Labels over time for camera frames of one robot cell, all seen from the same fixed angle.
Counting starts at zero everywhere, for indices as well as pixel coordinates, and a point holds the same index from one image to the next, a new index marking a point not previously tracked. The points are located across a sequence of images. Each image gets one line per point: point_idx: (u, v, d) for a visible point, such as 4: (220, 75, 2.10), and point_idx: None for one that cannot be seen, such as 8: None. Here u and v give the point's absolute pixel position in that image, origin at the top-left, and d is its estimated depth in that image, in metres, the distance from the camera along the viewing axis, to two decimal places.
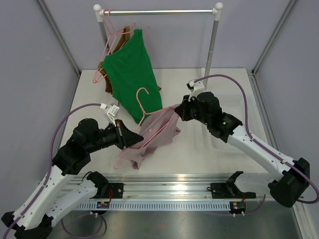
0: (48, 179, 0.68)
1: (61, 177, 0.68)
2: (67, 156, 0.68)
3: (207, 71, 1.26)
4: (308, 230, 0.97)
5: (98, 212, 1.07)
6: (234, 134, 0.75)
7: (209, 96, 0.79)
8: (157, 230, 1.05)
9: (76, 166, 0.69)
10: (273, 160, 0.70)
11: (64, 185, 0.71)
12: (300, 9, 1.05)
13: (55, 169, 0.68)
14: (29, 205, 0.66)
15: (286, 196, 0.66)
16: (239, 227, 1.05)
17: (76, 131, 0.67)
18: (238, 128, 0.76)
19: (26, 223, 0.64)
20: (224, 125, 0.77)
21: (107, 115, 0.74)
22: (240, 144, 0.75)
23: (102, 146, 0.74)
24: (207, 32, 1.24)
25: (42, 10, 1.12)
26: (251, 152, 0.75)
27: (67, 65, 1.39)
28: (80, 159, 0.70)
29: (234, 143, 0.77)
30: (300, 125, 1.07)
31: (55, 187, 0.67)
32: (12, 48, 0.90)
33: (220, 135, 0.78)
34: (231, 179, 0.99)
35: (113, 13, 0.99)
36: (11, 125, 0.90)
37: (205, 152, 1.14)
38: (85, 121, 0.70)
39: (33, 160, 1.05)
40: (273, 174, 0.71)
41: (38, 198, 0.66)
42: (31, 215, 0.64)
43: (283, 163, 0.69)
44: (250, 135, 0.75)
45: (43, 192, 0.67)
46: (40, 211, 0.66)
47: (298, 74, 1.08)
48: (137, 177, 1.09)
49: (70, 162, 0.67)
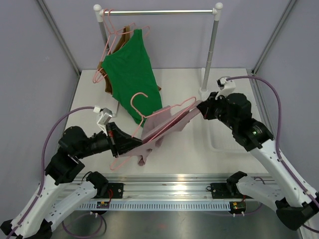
0: (43, 189, 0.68)
1: (55, 186, 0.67)
2: (60, 165, 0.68)
3: (207, 71, 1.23)
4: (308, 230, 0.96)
5: (98, 212, 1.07)
6: (261, 148, 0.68)
7: (240, 99, 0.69)
8: (158, 230, 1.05)
9: (70, 174, 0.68)
10: (296, 186, 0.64)
11: (60, 192, 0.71)
12: (300, 9, 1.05)
13: (48, 178, 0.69)
14: (25, 215, 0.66)
15: (294, 221, 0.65)
16: (239, 227, 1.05)
17: (61, 142, 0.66)
18: (266, 142, 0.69)
19: (23, 232, 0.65)
20: (253, 134, 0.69)
21: (99, 125, 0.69)
22: (265, 160, 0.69)
23: (94, 151, 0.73)
24: (207, 32, 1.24)
25: (42, 10, 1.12)
26: (273, 171, 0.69)
27: (67, 65, 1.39)
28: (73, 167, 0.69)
29: (258, 156, 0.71)
30: (300, 126, 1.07)
31: (51, 196, 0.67)
32: (12, 48, 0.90)
33: (245, 143, 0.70)
34: (233, 179, 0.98)
35: (113, 13, 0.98)
36: (11, 125, 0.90)
37: (205, 153, 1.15)
38: (71, 130, 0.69)
39: (33, 160, 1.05)
40: (290, 198, 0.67)
41: (35, 207, 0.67)
42: (28, 224, 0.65)
43: (306, 194, 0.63)
44: (279, 155, 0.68)
45: (38, 201, 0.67)
46: (37, 219, 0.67)
47: (298, 74, 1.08)
48: (137, 176, 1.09)
49: (64, 171, 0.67)
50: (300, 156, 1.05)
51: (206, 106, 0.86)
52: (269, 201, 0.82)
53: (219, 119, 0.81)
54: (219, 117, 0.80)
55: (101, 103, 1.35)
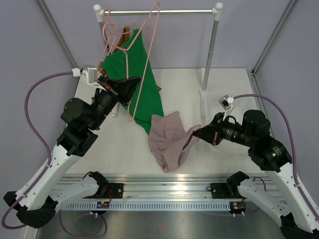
0: (53, 160, 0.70)
1: (66, 157, 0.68)
2: (69, 138, 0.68)
3: (207, 72, 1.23)
4: None
5: (98, 212, 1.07)
6: (279, 172, 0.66)
7: (259, 118, 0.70)
8: (158, 230, 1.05)
9: (81, 147, 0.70)
10: (308, 213, 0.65)
11: (68, 167, 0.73)
12: (301, 8, 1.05)
13: (60, 149, 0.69)
14: (33, 185, 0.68)
15: None
16: (239, 227, 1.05)
17: (64, 117, 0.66)
18: (285, 166, 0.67)
19: (28, 203, 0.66)
20: (273, 157, 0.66)
21: (90, 82, 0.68)
22: (281, 183, 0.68)
23: (103, 114, 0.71)
24: (206, 32, 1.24)
25: (42, 10, 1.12)
26: (287, 194, 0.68)
27: (67, 65, 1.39)
28: (84, 139, 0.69)
29: (272, 176, 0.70)
30: (300, 126, 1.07)
31: (60, 167, 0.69)
32: (12, 48, 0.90)
33: (262, 163, 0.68)
34: (233, 179, 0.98)
35: (113, 13, 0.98)
36: (11, 126, 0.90)
37: (206, 154, 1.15)
38: (70, 102, 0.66)
39: (33, 160, 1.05)
40: (299, 221, 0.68)
41: (43, 178, 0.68)
42: (34, 195, 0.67)
43: (317, 220, 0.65)
44: (296, 181, 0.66)
45: (47, 172, 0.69)
46: (43, 191, 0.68)
47: (298, 74, 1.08)
48: (136, 176, 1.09)
49: (75, 143, 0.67)
50: (300, 157, 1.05)
51: (213, 131, 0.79)
52: (273, 213, 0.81)
53: (232, 140, 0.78)
54: (233, 138, 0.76)
55: None
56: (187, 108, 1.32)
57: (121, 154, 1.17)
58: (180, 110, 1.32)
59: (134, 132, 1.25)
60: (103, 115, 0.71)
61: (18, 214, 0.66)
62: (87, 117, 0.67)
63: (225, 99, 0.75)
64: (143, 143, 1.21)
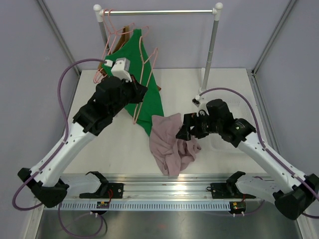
0: (69, 136, 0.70)
1: (82, 134, 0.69)
2: (85, 116, 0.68)
3: (207, 71, 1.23)
4: (308, 229, 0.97)
5: (98, 212, 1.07)
6: (246, 140, 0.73)
7: (217, 101, 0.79)
8: (158, 230, 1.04)
9: (97, 125, 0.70)
10: (283, 173, 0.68)
11: (83, 145, 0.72)
12: (301, 8, 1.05)
13: (76, 125, 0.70)
14: (49, 161, 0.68)
15: (289, 207, 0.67)
16: (240, 227, 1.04)
17: (98, 87, 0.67)
18: (251, 135, 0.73)
19: (44, 179, 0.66)
20: (236, 130, 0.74)
21: (124, 70, 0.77)
22: (252, 152, 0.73)
23: (122, 103, 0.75)
24: (206, 32, 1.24)
25: (42, 10, 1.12)
26: (261, 161, 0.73)
27: (67, 65, 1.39)
28: (102, 117, 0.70)
29: (245, 150, 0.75)
30: (300, 126, 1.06)
31: (76, 144, 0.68)
32: (12, 48, 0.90)
33: (231, 139, 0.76)
34: (232, 179, 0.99)
35: (113, 13, 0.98)
36: (11, 126, 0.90)
37: (207, 155, 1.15)
38: (108, 78, 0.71)
39: (33, 161, 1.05)
40: (281, 186, 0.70)
41: (58, 154, 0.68)
42: (49, 172, 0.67)
43: (294, 177, 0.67)
44: (263, 145, 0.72)
45: (63, 149, 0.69)
46: (58, 168, 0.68)
47: (298, 74, 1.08)
48: (136, 176, 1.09)
49: (90, 120, 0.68)
50: (300, 156, 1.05)
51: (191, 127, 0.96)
52: (268, 195, 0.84)
53: (209, 131, 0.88)
54: (208, 129, 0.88)
55: None
56: (187, 108, 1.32)
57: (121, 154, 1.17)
58: (180, 110, 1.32)
59: (134, 132, 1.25)
60: (123, 104, 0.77)
61: (33, 190, 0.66)
62: (116, 97, 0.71)
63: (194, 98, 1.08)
64: (144, 143, 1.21)
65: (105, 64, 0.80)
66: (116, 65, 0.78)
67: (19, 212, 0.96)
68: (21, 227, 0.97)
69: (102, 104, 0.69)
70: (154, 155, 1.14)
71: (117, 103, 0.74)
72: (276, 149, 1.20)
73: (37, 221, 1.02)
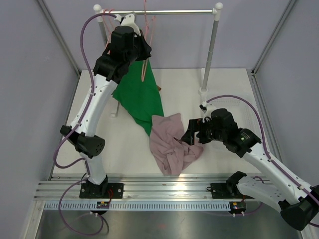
0: (94, 88, 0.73)
1: (106, 83, 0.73)
2: (104, 65, 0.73)
3: (207, 71, 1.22)
4: (308, 230, 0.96)
5: (98, 212, 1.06)
6: (251, 151, 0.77)
7: (223, 112, 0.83)
8: (158, 230, 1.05)
9: (117, 72, 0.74)
10: (289, 183, 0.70)
11: (108, 97, 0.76)
12: (301, 8, 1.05)
13: (97, 77, 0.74)
14: (84, 113, 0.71)
15: (297, 220, 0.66)
16: (240, 227, 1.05)
17: (114, 34, 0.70)
18: (255, 146, 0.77)
19: (84, 129, 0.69)
20: (241, 140, 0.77)
21: (134, 23, 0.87)
22: (257, 162, 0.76)
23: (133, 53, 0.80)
24: (207, 32, 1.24)
25: (42, 10, 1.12)
26: (266, 172, 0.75)
27: (67, 65, 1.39)
28: (120, 64, 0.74)
29: (250, 160, 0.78)
30: (300, 126, 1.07)
31: (102, 93, 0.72)
32: (11, 48, 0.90)
33: (236, 149, 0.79)
34: (231, 179, 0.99)
35: (113, 13, 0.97)
36: (11, 126, 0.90)
37: (207, 158, 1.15)
38: (121, 27, 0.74)
39: (33, 161, 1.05)
40: (288, 197, 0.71)
41: (91, 105, 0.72)
42: (87, 122, 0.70)
43: (301, 189, 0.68)
44: (269, 156, 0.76)
45: (93, 100, 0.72)
46: (93, 118, 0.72)
47: (298, 74, 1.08)
48: (137, 177, 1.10)
49: (110, 69, 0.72)
50: (300, 157, 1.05)
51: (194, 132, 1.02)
52: (273, 202, 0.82)
53: (212, 138, 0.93)
54: (212, 136, 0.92)
55: None
56: (187, 108, 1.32)
57: (121, 154, 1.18)
58: (180, 110, 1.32)
59: (134, 132, 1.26)
60: (135, 56, 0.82)
61: (77, 143, 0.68)
62: (131, 45, 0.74)
63: (201, 104, 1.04)
64: (144, 143, 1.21)
65: (115, 19, 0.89)
66: (125, 19, 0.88)
67: (19, 212, 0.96)
68: (21, 227, 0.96)
69: (118, 52, 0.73)
70: (155, 155, 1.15)
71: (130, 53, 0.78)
72: (276, 149, 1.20)
73: (37, 221, 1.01)
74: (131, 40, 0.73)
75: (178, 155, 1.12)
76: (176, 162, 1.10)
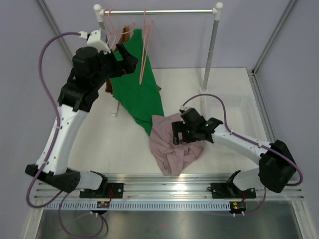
0: (61, 120, 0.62)
1: (73, 114, 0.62)
2: (70, 94, 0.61)
3: (207, 71, 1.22)
4: (308, 230, 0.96)
5: (98, 212, 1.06)
6: (215, 132, 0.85)
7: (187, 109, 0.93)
8: (158, 230, 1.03)
9: (86, 101, 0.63)
10: (251, 146, 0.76)
11: (78, 127, 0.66)
12: (301, 8, 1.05)
13: (63, 107, 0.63)
14: (51, 149, 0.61)
15: (271, 179, 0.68)
16: (240, 227, 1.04)
17: (74, 59, 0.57)
18: (219, 127, 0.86)
19: (53, 168, 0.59)
20: (207, 127, 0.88)
21: (102, 41, 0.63)
22: (223, 139, 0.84)
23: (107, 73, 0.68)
24: (207, 32, 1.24)
25: (42, 10, 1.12)
26: (232, 144, 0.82)
27: (67, 65, 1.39)
28: (87, 92, 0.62)
29: (219, 140, 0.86)
30: (300, 125, 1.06)
31: (71, 126, 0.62)
32: (12, 48, 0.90)
33: (205, 137, 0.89)
34: (230, 179, 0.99)
35: (113, 13, 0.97)
36: (11, 126, 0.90)
37: (207, 158, 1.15)
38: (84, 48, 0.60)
39: (33, 161, 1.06)
40: (254, 160, 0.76)
41: (58, 140, 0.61)
42: (56, 159, 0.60)
43: (260, 147, 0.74)
44: (229, 129, 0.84)
45: (60, 135, 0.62)
46: (63, 154, 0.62)
47: (298, 73, 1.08)
48: (137, 177, 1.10)
49: (77, 96, 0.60)
50: (300, 157, 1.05)
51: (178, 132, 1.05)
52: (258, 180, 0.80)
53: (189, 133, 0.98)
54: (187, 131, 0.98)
55: (101, 103, 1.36)
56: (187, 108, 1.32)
57: (121, 154, 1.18)
58: (180, 110, 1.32)
59: (134, 132, 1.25)
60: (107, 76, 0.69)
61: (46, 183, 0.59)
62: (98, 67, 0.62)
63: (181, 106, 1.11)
64: (144, 143, 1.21)
65: (79, 37, 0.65)
66: (91, 36, 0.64)
67: (19, 212, 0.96)
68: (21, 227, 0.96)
69: (83, 77, 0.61)
70: (155, 155, 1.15)
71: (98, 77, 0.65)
72: None
73: (37, 221, 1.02)
74: (96, 63, 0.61)
75: (178, 155, 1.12)
76: (176, 162, 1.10)
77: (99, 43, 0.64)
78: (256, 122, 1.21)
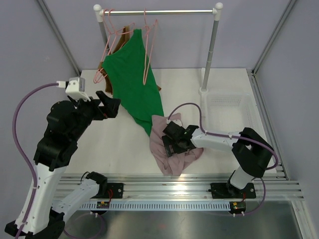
0: (38, 179, 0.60)
1: (50, 174, 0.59)
2: (46, 151, 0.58)
3: (207, 71, 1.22)
4: (307, 230, 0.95)
5: (98, 212, 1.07)
6: (193, 137, 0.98)
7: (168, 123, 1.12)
8: (158, 230, 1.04)
9: (63, 157, 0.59)
10: (224, 139, 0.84)
11: (57, 182, 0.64)
12: (301, 8, 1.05)
13: (39, 166, 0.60)
14: (29, 210, 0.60)
15: (250, 166, 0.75)
16: (240, 227, 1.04)
17: (50, 117, 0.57)
18: (195, 132, 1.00)
19: (32, 228, 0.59)
20: (186, 133, 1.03)
21: (80, 91, 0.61)
22: (202, 141, 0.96)
23: (85, 124, 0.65)
24: (207, 32, 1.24)
25: (42, 11, 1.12)
26: (210, 143, 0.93)
27: (67, 65, 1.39)
28: (65, 147, 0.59)
29: (199, 143, 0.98)
30: (299, 126, 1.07)
31: (48, 185, 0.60)
32: (12, 49, 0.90)
33: (187, 143, 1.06)
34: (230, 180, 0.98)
35: (113, 13, 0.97)
36: (11, 127, 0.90)
37: (207, 158, 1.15)
38: (59, 105, 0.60)
39: (33, 161, 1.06)
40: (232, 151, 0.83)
41: (36, 201, 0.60)
42: (34, 219, 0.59)
43: (231, 138, 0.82)
44: (203, 130, 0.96)
45: (37, 194, 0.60)
46: (42, 212, 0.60)
47: (298, 74, 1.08)
48: (136, 177, 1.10)
49: (54, 155, 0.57)
50: (300, 157, 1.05)
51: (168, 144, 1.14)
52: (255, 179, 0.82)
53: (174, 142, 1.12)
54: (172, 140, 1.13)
55: None
56: (187, 108, 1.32)
57: (122, 154, 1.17)
58: (180, 110, 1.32)
59: (134, 132, 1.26)
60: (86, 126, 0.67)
61: None
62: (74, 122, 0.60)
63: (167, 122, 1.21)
64: (144, 143, 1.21)
65: (57, 85, 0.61)
66: (68, 85, 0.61)
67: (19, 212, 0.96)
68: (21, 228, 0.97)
69: (61, 133, 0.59)
70: (155, 155, 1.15)
71: (77, 127, 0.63)
72: (275, 149, 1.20)
73: None
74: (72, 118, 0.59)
75: (179, 156, 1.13)
76: (177, 163, 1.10)
77: (79, 93, 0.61)
78: (256, 122, 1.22)
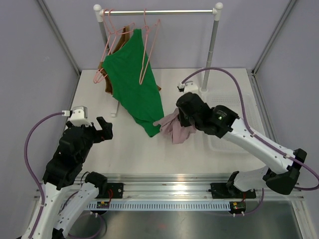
0: (45, 197, 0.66)
1: (57, 192, 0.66)
2: (56, 171, 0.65)
3: (207, 71, 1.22)
4: (307, 230, 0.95)
5: (98, 212, 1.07)
6: (233, 130, 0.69)
7: (188, 95, 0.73)
8: (157, 230, 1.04)
9: (69, 177, 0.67)
10: (277, 155, 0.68)
11: (63, 200, 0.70)
12: (301, 8, 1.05)
13: (48, 186, 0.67)
14: (35, 227, 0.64)
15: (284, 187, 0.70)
16: (240, 227, 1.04)
17: (62, 140, 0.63)
18: (235, 123, 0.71)
19: None
20: (220, 120, 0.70)
21: (85, 118, 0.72)
22: (241, 140, 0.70)
23: (88, 146, 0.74)
24: (207, 32, 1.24)
25: (42, 11, 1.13)
26: (253, 149, 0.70)
27: (67, 65, 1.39)
28: (72, 168, 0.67)
29: (233, 139, 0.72)
30: (299, 126, 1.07)
31: (54, 203, 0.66)
32: (12, 49, 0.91)
33: (215, 131, 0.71)
34: (230, 181, 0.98)
35: (113, 13, 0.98)
36: (11, 126, 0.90)
37: (207, 157, 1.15)
38: (71, 129, 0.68)
39: (34, 161, 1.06)
40: (275, 168, 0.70)
41: (42, 218, 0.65)
42: (39, 235, 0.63)
43: (286, 158, 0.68)
44: (250, 131, 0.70)
45: (44, 212, 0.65)
46: (47, 228, 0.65)
47: (298, 74, 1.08)
48: (136, 177, 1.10)
49: (63, 175, 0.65)
50: None
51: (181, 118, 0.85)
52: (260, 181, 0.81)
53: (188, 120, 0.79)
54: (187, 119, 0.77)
55: (101, 103, 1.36)
56: None
57: (122, 154, 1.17)
58: None
59: (134, 132, 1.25)
60: (89, 147, 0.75)
61: None
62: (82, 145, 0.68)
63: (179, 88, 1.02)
64: (143, 143, 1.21)
65: (63, 114, 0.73)
66: (73, 113, 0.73)
67: (20, 212, 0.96)
68: (22, 228, 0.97)
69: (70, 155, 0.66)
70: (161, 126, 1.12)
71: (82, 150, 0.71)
72: None
73: None
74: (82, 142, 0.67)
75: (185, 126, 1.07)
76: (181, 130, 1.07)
77: (83, 120, 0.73)
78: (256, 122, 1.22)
